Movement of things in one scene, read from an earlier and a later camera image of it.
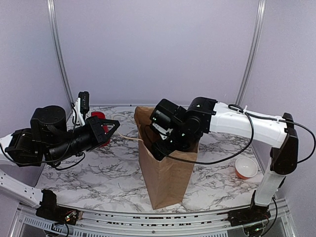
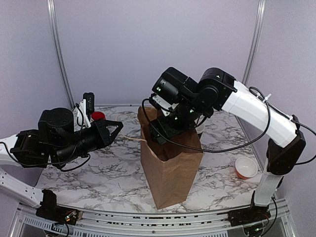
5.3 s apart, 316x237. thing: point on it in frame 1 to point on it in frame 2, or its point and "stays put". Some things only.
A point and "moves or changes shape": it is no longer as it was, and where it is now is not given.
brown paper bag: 167,180 moves or changes shape
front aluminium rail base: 99,224 stays put
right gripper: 160,150 to 155,130
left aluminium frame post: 51,14 stays put
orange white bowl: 245,167 stays put
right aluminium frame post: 261,13 stays put
